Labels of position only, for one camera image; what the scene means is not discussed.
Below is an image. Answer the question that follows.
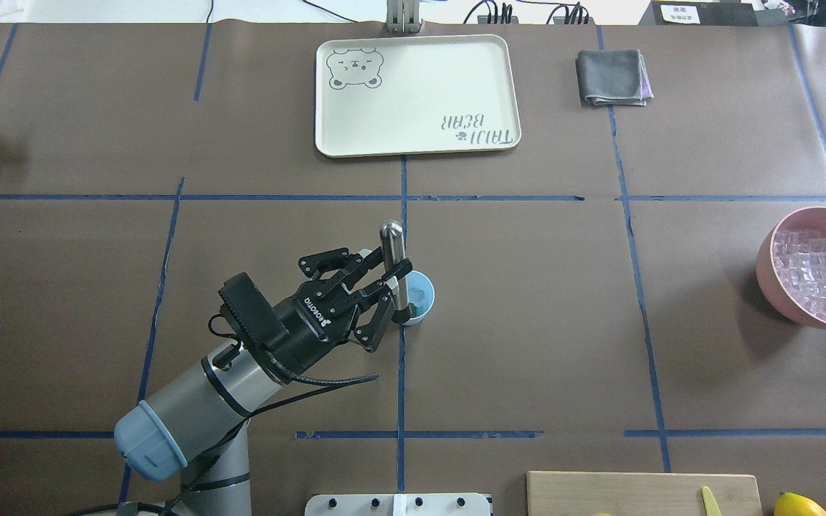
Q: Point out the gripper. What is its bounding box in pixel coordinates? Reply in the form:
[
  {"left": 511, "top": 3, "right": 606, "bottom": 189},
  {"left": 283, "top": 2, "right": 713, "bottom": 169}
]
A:
[{"left": 273, "top": 248, "right": 414, "bottom": 367}]

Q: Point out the clear ice cube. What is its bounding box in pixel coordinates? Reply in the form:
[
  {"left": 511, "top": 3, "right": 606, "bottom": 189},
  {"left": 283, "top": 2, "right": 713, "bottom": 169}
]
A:
[{"left": 409, "top": 288, "right": 427, "bottom": 307}]

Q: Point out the light blue cup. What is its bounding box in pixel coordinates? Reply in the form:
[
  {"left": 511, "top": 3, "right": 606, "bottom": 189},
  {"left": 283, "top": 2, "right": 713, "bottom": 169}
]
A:
[{"left": 402, "top": 270, "right": 435, "bottom": 326}]

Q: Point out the steel muddler black tip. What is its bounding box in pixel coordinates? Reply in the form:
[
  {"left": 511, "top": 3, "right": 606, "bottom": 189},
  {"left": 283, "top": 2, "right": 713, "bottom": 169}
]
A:
[{"left": 379, "top": 219, "right": 413, "bottom": 325}]

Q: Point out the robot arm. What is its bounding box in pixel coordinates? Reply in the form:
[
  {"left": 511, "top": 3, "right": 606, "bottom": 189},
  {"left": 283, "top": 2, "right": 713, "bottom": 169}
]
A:
[{"left": 114, "top": 244, "right": 412, "bottom": 515}]

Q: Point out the ice cubes pile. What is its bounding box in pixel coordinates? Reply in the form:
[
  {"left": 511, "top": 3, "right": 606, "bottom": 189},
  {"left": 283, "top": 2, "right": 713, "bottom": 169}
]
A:
[{"left": 771, "top": 229, "right": 826, "bottom": 321}]

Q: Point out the cream bear tray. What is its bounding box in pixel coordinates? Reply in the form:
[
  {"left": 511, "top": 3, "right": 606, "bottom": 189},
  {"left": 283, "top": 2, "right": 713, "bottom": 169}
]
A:
[{"left": 315, "top": 34, "right": 522, "bottom": 158}]

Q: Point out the wooden cutting board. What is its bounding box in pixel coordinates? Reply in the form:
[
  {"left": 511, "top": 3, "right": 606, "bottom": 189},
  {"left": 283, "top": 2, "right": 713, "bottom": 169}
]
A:
[{"left": 526, "top": 471, "right": 764, "bottom": 515}]

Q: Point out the grey folded cloth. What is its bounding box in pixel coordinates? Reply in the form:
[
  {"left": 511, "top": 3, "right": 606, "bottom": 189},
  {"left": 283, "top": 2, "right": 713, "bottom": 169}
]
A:
[{"left": 576, "top": 49, "right": 655, "bottom": 107}]

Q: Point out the black box white label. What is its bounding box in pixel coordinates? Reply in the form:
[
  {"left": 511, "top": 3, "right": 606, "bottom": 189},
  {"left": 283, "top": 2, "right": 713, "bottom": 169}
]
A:
[{"left": 638, "top": 1, "right": 759, "bottom": 27}]

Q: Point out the pink bowl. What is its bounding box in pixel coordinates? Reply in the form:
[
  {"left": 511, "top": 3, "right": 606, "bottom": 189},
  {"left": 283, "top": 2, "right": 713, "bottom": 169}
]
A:
[{"left": 755, "top": 206, "right": 826, "bottom": 330}]

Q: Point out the yellow lemon far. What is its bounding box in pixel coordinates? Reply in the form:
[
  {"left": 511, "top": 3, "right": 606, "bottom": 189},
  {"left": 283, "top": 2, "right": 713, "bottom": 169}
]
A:
[{"left": 773, "top": 491, "right": 826, "bottom": 516}]

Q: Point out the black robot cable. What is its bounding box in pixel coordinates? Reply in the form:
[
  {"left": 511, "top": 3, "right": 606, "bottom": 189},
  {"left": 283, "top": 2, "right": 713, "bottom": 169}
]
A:
[{"left": 208, "top": 315, "right": 379, "bottom": 445}]

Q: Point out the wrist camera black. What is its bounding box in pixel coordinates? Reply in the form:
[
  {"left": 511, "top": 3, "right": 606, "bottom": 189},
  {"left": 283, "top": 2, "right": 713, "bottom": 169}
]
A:
[{"left": 219, "top": 272, "right": 290, "bottom": 355}]

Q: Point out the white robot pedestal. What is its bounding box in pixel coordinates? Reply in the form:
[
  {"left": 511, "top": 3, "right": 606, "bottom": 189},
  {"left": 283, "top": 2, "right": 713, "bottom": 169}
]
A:
[{"left": 304, "top": 492, "right": 494, "bottom": 515}]

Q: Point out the aluminium frame post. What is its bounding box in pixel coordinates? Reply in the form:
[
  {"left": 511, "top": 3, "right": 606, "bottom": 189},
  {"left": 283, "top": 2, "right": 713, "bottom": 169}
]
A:
[{"left": 386, "top": 0, "right": 422, "bottom": 34}]

